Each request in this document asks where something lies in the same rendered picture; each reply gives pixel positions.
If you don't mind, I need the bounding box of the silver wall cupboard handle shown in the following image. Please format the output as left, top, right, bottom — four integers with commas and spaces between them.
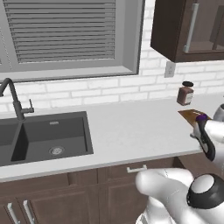
182, 3, 200, 54

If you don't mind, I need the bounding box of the purple eggplant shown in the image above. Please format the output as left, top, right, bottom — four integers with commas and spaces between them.
195, 114, 209, 123

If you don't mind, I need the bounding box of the brown wooden cutting board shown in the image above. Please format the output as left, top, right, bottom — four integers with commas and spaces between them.
178, 108, 208, 129

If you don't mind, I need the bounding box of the brown spice jar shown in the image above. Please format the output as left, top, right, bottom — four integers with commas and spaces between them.
176, 80, 195, 107

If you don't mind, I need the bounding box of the silver cupboard door handle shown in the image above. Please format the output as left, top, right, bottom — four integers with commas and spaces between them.
23, 199, 37, 224
6, 202, 19, 224

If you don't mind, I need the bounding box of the grey window with blinds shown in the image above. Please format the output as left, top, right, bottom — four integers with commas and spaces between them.
0, 0, 146, 82

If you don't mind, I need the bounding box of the silver drawer handle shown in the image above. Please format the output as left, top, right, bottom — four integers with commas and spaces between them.
126, 164, 148, 174

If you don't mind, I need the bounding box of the dark grey sink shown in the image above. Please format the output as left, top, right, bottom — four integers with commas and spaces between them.
0, 110, 95, 167

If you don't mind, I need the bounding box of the grey wall socket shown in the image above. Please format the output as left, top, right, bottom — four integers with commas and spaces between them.
164, 60, 177, 79

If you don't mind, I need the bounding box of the dark brown wall cupboard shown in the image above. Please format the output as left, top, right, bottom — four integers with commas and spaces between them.
150, 0, 224, 63

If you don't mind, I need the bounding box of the brown drawer front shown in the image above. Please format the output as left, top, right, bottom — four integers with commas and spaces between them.
98, 157, 177, 184

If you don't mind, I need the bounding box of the brown cupboard door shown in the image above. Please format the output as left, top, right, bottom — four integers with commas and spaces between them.
0, 199, 20, 224
16, 185, 101, 224
105, 178, 152, 224

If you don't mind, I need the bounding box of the brown panel under sink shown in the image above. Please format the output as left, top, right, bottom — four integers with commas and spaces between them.
0, 168, 99, 199

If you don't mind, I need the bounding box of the dark grey tap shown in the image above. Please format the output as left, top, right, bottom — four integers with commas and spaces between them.
0, 77, 35, 123

